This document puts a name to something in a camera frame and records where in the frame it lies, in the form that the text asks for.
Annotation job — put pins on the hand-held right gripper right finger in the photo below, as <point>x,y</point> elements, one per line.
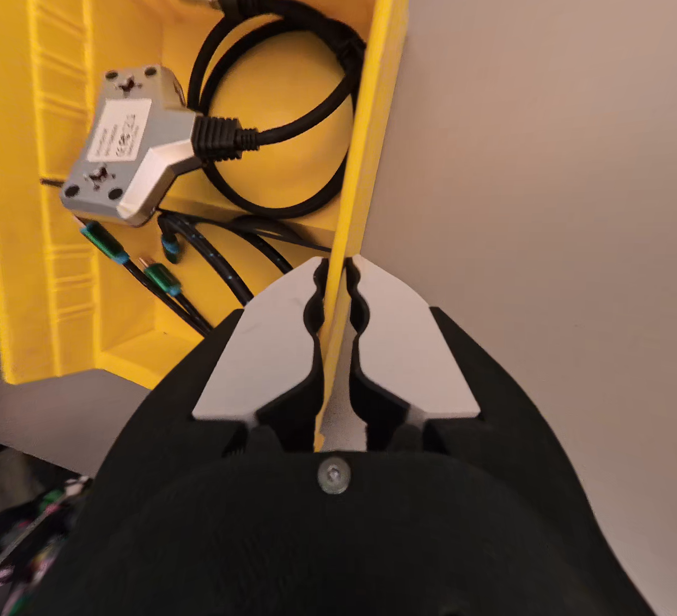
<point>407,356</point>

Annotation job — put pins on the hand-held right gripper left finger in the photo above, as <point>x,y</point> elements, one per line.
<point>264,351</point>

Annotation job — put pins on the yellow plastic bin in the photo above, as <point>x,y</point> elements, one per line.
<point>275,92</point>

